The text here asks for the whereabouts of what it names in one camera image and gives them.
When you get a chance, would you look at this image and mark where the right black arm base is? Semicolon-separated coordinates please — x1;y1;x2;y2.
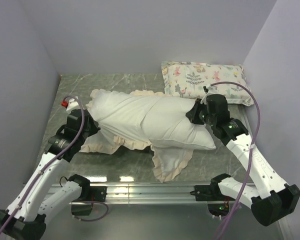
190;173;231;219

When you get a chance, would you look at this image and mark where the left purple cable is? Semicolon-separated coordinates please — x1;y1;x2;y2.
0;95;109;240

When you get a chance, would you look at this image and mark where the white pillow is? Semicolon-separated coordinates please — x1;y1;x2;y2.
87;89;216;150

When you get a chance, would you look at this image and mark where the grey cream-ruffled pillowcase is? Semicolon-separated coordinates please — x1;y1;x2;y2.
80;89;193;182

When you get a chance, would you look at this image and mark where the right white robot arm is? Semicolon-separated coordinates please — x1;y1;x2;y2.
186;94;300;226

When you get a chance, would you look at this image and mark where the purple cable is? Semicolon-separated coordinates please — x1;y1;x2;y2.
0;95;109;240
209;81;262;240

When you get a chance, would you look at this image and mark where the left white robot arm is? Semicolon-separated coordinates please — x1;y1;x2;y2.
0;109;99;240

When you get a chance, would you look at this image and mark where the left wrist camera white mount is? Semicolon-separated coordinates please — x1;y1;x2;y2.
61;98;80;114

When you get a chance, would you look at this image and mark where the aluminium mounting rail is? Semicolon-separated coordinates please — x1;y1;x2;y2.
46;182;256;205

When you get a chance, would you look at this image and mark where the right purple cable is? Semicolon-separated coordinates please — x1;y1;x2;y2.
209;81;262;240

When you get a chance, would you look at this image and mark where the floral animal print pillow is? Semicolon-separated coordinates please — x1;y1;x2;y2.
161;61;254;106

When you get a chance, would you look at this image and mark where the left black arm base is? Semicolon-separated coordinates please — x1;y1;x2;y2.
59;174;109;222

